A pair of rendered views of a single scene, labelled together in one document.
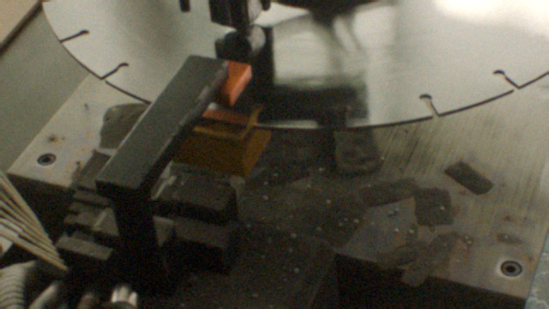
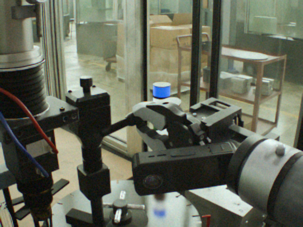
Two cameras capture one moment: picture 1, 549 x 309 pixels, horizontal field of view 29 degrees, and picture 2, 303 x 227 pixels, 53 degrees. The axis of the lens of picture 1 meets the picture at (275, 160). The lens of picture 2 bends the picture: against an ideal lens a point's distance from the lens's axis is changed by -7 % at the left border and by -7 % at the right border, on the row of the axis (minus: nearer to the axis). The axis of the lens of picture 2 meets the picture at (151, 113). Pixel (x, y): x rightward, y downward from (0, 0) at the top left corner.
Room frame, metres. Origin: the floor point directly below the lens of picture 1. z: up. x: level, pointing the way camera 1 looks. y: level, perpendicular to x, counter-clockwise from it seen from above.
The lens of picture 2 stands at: (0.07, -0.26, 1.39)
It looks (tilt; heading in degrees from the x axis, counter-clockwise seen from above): 21 degrees down; 18
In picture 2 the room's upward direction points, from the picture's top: straight up
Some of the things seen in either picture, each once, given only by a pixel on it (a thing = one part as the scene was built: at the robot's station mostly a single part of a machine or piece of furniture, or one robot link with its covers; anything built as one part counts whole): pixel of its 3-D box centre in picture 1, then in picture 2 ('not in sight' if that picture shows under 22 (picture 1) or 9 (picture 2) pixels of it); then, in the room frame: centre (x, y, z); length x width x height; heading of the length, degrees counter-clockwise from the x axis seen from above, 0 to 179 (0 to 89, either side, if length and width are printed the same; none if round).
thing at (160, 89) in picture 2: not in sight; (161, 89); (0.84, -0.03, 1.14); 0.05 x 0.04 x 0.03; 64
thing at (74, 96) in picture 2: not in sight; (90, 140); (0.46, -0.03, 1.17); 0.06 x 0.05 x 0.20; 145
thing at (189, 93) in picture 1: (181, 166); not in sight; (0.36, 0.04, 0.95); 0.10 x 0.03 x 0.07; 154
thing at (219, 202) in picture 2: not in sight; (228, 209); (0.81, -0.24, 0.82); 0.18 x 0.18 x 0.15; 64
